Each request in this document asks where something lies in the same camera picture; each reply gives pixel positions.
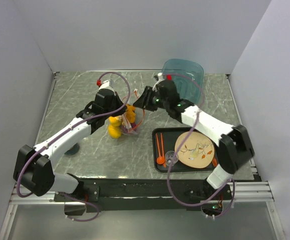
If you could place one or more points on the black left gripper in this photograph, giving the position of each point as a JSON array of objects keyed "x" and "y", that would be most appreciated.
[{"x": 117, "y": 100}]

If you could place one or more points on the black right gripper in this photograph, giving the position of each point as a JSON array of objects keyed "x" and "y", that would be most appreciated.
[{"x": 145, "y": 99}]

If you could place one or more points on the red fake chili pepper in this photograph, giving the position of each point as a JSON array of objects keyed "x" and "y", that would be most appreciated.
[{"x": 169, "y": 77}]

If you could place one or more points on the clear zip top bag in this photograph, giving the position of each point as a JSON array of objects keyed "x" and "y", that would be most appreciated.
[{"x": 140, "y": 113}]

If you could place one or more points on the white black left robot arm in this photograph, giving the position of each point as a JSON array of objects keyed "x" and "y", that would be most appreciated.
[{"x": 35, "y": 165}]

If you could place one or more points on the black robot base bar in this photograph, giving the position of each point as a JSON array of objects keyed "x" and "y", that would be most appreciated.
[{"x": 103, "y": 194}]

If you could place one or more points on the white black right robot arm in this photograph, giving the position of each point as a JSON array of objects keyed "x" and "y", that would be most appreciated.
[{"x": 234, "y": 147}]

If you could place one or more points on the tan fake ginger root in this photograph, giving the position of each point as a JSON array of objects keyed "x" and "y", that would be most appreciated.
[{"x": 130, "y": 113}]

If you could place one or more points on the yellow fake bell pepper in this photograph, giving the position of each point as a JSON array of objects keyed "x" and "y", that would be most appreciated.
[{"x": 114, "y": 129}]

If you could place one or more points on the purple fake onion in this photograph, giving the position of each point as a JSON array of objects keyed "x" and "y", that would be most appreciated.
[{"x": 130, "y": 129}]

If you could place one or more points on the teal transparent plastic bin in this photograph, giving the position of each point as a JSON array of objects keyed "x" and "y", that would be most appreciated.
[{"x": 188, "y": 77}]

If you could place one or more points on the black plastic tray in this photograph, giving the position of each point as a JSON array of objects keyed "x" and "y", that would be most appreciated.
[{"x": 172, "y": 138}]

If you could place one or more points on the small clear glass cup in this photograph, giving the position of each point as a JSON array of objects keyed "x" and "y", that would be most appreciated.
[{"x": 171, "y": 158}]

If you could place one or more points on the beige bird pattern plate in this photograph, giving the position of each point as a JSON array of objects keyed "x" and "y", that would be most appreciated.
[{"x": 197, "y": 152}]

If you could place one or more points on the orange plastic spoon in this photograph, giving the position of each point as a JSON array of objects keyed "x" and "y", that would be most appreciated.
[{"x": 160, "y": 160}]

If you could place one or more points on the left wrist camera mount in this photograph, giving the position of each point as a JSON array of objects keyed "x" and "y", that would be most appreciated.
[{"x": 106, "y": 85}]

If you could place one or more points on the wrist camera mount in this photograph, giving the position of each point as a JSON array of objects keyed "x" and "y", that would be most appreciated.
[
  {"x": 106, "y": 85},
  {"x": 159, "y": 78}
]

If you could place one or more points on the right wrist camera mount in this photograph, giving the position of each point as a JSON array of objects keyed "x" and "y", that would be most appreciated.
[{"x": 159, "y": 78}]

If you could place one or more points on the aluminium frame rail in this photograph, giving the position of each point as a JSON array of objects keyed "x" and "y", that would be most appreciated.
[{"x": 247, "y": 192}]

